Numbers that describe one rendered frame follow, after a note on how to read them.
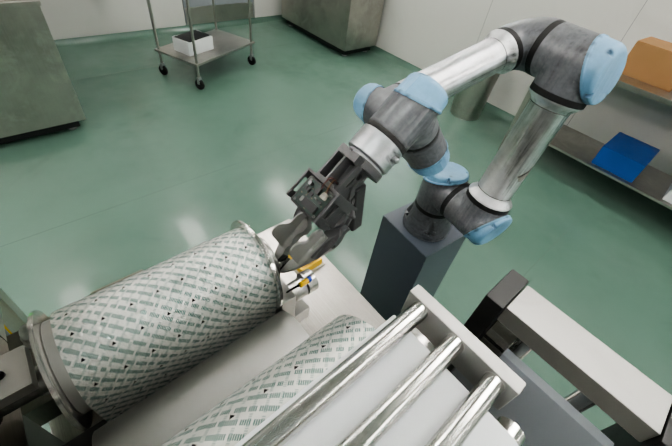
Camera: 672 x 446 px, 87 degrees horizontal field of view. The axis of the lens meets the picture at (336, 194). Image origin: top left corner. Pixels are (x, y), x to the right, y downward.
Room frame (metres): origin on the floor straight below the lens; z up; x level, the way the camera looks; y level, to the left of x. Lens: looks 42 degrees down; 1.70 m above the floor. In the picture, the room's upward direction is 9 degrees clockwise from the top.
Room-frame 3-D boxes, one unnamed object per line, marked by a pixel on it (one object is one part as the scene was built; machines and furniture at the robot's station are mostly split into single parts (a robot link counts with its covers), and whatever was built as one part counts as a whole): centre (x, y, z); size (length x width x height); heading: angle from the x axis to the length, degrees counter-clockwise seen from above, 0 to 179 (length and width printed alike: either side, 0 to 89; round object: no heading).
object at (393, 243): (0.82, -0.30, 0.45); 0.20 x 0.20 x 0.90; 41
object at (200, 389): (0.15, 0.10, 1.17); 0.26 x 0.12 x 0.12; 136
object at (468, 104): (3.50, -1.23, 0.31); 0.40 x 0.36 x 0.63; 136
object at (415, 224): (0.82, -0.30, 0.95); 0.15 x 0.15 x 0.10
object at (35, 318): (0.14, 0.28, 1.25); 0.15 x 0.01 x 0.15; 46
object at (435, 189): (0.81, -0.31, 1.07); 0.13 x 0.12 x 0.14; 37
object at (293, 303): (0.32, 0.05, 1.05); 0.06 x 0.05 x 0.31; 136
